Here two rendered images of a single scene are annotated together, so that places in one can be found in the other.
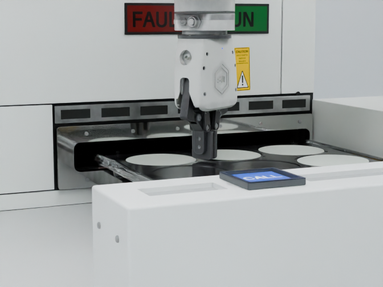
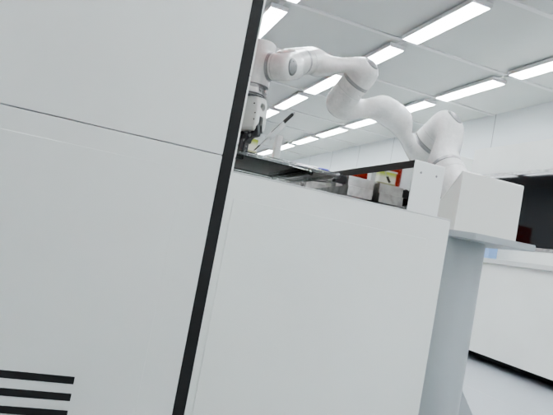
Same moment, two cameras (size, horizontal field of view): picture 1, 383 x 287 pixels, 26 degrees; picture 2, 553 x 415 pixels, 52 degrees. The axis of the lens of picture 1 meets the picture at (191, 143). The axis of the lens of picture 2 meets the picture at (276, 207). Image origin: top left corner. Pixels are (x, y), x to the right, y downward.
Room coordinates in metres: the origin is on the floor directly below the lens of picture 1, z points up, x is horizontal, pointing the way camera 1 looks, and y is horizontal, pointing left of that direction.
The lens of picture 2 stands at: (0.90, 1.55, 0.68)
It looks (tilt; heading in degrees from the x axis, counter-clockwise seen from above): 4 degrees up; 275
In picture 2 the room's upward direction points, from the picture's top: 11 degrees clockwise
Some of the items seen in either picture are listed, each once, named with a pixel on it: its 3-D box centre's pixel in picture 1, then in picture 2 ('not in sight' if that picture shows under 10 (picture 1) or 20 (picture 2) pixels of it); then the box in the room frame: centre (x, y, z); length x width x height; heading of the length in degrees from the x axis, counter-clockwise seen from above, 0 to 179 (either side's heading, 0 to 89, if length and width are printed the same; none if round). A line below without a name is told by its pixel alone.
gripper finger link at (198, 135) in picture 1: (198, 136); (247, 145); (1.15, -0.01, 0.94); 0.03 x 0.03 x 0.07; 57
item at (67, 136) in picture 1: (191, 148); not in sight; (1.31, 0.00, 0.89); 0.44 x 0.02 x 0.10; 114
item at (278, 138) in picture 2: not in sight; (273, 139); (1.12, -0.37, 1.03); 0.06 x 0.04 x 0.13; 24
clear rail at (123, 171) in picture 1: (139, 179); (278, 161); (1.05, 0.07, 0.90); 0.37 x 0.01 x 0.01; 24
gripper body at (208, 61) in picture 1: (204, 68); (248, 113); (1.16, -0.02, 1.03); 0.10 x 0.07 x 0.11; 147
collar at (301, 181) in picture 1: (261, 178); not in sight; (0.71, -0.06, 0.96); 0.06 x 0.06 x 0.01; 24
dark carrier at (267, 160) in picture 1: (263, 168); (257, 165); (1.12, -0.10, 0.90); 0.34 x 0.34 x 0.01; 24
